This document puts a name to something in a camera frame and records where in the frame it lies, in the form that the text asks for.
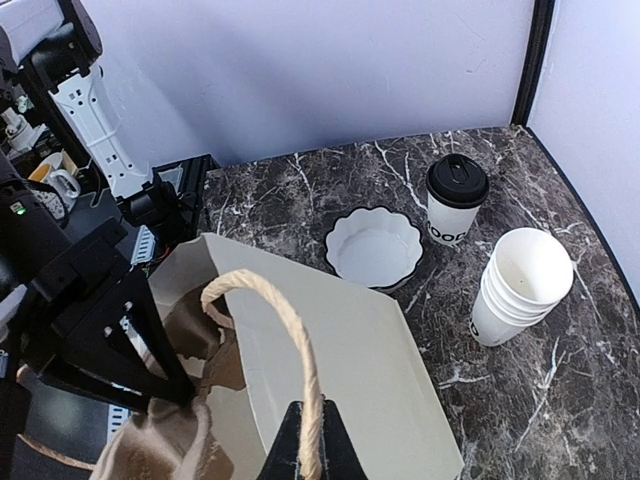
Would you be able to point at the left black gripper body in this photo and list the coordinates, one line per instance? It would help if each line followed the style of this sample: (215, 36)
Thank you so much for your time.
(76, 298)

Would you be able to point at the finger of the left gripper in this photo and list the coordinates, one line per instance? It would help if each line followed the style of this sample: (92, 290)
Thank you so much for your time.
(58, 373)
(135, 299)

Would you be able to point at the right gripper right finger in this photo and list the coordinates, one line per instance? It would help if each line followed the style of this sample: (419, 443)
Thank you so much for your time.
(339, 460)

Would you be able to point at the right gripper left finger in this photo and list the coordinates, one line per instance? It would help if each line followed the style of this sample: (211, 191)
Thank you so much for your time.
(282, 461)

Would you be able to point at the beige paper bag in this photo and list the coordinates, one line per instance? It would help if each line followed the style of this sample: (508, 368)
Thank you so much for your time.
(306, 335)

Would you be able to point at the stack of white paper cups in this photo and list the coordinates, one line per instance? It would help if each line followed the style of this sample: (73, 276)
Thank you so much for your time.
(529, 272)

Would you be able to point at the black plastic cup lid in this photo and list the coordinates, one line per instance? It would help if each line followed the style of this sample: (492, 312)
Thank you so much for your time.
(458, 181)

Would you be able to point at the white paper cup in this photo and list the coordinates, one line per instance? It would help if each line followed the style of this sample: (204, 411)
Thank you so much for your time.
(447, 225)

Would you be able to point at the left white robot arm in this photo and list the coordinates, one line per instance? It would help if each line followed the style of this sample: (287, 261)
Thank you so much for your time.
(50, 50)

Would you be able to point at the speckled ceramic mug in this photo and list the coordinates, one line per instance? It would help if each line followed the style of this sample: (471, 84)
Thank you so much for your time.
(55, 187)

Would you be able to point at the white scalloped bowl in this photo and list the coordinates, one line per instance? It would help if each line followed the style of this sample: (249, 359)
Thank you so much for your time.
(374, 248)

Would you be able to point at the grey slotted cable duct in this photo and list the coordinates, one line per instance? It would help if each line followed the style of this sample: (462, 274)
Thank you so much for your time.
(141, 253)

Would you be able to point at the left black frame post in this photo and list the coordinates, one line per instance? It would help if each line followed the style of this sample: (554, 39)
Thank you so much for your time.
(540, 28)

